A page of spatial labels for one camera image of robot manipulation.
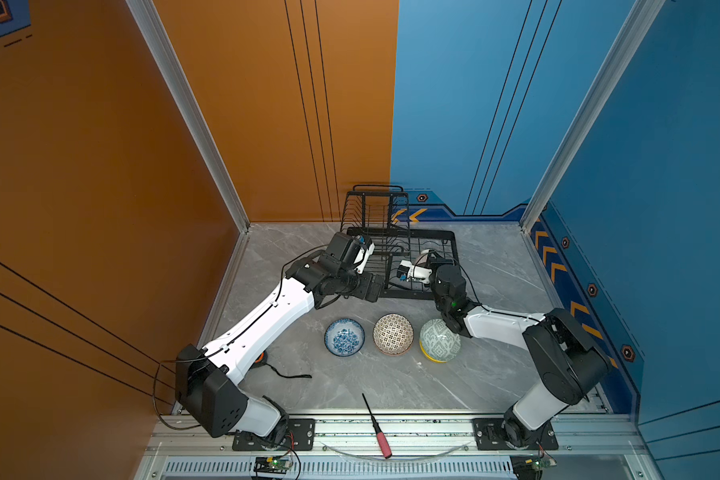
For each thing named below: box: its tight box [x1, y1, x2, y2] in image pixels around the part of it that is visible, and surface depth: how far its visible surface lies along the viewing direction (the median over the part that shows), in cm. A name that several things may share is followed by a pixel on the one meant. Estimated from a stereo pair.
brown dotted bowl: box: [372, 313, 415, 356], surface depth 89 cm
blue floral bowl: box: [324, 318, 366, 357], surface depth 90 cm
